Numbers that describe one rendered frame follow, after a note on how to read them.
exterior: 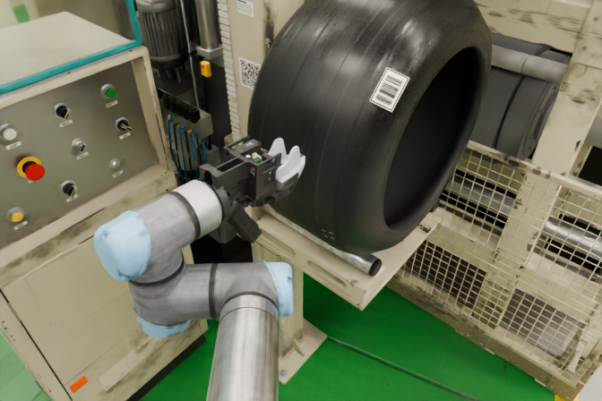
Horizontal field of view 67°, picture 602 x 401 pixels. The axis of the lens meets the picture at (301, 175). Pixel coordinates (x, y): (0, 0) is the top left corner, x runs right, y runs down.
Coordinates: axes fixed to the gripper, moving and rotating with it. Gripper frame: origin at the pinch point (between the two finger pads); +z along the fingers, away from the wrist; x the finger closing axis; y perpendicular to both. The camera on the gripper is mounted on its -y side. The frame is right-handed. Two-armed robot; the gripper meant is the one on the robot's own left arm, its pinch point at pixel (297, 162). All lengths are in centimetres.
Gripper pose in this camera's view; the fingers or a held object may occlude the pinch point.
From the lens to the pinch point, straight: 79.2
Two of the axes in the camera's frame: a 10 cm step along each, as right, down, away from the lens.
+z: 6.5, -3.9, 6.6
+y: 0.8, -8.2, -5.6
